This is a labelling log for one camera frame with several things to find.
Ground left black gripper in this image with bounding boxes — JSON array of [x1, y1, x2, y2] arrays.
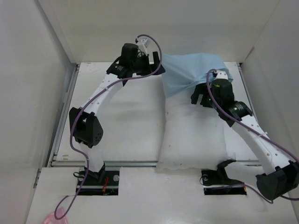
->
[[131, 52, 166, 76]]

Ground light blue pillowcase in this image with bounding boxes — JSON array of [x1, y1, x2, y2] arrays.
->
[[162, 53, 233, 98]]

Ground white pillow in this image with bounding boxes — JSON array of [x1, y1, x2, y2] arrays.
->
[[157, 88, 236, 172]]

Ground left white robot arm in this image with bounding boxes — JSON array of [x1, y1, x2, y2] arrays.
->
[[69, 43, 165, 185]]

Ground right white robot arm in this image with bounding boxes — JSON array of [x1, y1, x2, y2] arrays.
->
[[191, 78, 299, 201]]

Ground pink cloth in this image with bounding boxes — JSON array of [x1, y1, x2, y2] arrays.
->
[[43, 206, 68, 224]]

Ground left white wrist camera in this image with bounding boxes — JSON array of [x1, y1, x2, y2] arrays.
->
[[135, 37, 150, 55]]

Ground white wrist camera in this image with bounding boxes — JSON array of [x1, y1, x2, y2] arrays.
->
[[213, 70, 228, 80], [135, 37, 150, 55]]

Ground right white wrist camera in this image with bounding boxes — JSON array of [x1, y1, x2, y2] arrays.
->
[[213, 70, 228, 80]]

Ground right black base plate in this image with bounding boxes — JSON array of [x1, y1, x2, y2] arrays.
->
[[200, 169, 247, 196]]

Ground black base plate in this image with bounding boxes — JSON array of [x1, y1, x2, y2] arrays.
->
[[200, 169, 247, 196], [73, 169, 120, 196]]

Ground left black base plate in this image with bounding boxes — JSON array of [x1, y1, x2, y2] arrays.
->
[[73, 169, 120, 196]]

